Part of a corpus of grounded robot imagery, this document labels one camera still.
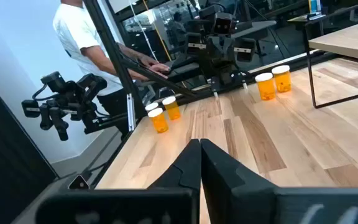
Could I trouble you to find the white hanging cable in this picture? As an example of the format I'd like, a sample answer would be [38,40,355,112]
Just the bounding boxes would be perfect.
[128,0,158,60]

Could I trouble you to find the black flat panel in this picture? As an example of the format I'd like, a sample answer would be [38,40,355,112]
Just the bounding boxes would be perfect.
[0,71,58,224]

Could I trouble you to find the person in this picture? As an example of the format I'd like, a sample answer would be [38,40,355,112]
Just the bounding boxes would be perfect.
[52,0,171,138]

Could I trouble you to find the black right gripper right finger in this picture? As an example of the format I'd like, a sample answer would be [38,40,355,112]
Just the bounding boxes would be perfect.
[200,139,279,224]

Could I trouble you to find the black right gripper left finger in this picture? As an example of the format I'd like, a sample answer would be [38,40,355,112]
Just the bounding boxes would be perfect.
[147,139,202,191]

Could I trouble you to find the black table end rail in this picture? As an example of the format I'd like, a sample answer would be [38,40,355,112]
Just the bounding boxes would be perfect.
[166,51,341,105]

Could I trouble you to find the person's hand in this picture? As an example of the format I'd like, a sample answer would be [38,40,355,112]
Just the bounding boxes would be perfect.
[147,62,171,79]
[137,54,160,67]

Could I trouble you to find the yellow hanging cable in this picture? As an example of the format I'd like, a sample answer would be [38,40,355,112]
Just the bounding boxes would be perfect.
[141,0,173,62]

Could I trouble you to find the black diagonal frame brace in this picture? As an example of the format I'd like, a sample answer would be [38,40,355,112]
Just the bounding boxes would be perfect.
[119,53,198,97]

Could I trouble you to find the grey background desk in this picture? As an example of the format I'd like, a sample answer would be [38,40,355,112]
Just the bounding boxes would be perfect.
[231,20,278,40]

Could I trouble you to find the silver aluminium extrusion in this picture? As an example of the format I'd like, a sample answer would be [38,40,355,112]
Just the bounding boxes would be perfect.
[126,92,136,132]

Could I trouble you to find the black frame post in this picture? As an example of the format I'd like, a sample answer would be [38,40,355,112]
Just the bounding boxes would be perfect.
[83,0,149,125]

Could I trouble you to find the wood shelf black metal frame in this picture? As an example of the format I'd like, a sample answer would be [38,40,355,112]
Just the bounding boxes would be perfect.
[304,0,358,110]

